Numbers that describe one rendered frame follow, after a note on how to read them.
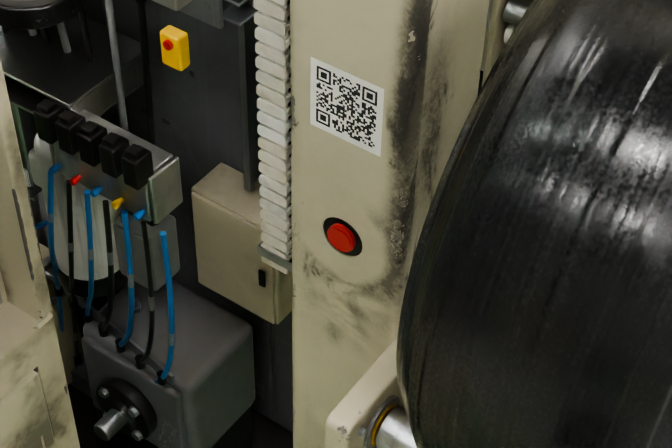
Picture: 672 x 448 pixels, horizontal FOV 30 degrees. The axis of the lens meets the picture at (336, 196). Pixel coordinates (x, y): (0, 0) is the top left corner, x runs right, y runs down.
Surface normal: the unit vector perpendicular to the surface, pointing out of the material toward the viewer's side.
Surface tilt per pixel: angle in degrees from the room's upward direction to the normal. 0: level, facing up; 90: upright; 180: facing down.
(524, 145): 47
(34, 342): 90
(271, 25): 90
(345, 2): 90
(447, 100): 90
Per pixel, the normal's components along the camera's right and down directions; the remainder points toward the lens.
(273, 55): -0.57, 0.56
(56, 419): 0.82, 0.40
